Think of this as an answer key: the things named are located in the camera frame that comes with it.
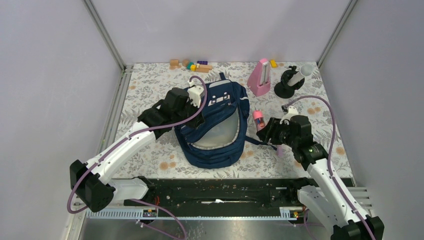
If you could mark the pink glue stick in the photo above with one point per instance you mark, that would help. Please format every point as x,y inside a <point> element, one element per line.
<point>258,118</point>

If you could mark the slotted grey cable duct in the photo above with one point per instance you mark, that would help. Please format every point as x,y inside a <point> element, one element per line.
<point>194,213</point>

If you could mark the purple wooden block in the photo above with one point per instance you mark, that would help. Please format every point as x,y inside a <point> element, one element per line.
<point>202,62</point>

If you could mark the light purple marker pen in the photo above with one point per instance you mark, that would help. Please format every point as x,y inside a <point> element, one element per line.
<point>280,151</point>

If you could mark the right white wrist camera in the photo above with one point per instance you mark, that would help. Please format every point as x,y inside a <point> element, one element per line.
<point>288,112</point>

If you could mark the tan wooden cube block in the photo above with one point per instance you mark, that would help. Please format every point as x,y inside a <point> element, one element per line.
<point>174,62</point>

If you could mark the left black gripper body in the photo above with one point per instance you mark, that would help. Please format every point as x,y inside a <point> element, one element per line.
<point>189,110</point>

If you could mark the round tan wooden block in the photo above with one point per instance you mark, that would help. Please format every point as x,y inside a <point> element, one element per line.
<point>185,62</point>

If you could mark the black stand with white tube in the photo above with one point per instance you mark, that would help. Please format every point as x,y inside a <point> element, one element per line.
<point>292,80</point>

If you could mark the navy blue student backpack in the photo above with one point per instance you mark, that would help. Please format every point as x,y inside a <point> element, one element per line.
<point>219,141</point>

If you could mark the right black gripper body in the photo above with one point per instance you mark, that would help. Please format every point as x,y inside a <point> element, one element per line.
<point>281,133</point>

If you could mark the teal wooden block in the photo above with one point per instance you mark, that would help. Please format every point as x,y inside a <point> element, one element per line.
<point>189,65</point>

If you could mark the long tan wooden block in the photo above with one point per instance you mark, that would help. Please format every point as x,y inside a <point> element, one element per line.
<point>202,68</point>

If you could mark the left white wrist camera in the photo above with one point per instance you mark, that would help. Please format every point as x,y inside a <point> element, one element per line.
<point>196,94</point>

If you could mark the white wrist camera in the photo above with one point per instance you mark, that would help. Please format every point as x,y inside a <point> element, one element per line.
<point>288,112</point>
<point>196,94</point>

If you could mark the pink metronome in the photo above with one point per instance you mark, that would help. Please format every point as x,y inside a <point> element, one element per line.
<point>259,82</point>

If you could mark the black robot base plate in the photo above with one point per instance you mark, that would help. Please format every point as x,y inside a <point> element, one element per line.
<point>173,193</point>

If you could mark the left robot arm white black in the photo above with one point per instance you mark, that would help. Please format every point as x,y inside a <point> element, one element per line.
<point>92,182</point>

